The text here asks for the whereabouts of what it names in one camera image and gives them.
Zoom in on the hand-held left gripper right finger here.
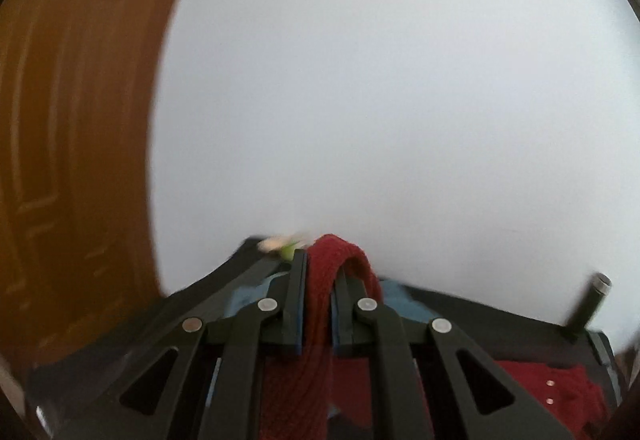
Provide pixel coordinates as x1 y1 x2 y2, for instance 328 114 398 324
331 270 576 440

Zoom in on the black table cloth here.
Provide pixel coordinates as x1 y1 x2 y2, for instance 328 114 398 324
25 235 626 440

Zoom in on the wooden door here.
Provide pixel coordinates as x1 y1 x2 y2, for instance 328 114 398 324
0 0 216 371

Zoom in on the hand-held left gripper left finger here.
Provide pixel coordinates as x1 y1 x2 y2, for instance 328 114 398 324
117 250 308 440

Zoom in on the black thermos bottle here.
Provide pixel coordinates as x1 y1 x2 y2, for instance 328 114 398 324
565 273 613 336

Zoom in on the red knit sweater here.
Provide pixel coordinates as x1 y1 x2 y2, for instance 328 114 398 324
260 234 608 440

